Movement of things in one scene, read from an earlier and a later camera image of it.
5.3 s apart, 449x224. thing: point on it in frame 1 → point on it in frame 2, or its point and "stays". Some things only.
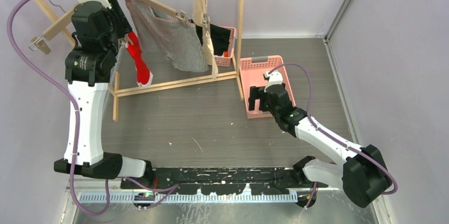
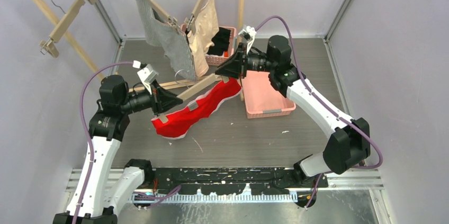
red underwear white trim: (144, 74) → (178, 124)
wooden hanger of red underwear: (126, 38) → (183, 96)
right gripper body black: (270, 109) → (241, 68)
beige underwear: (200, 17) → (199, 41)
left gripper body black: (119, 26) → (156, 104)
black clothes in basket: (220, 37) stays
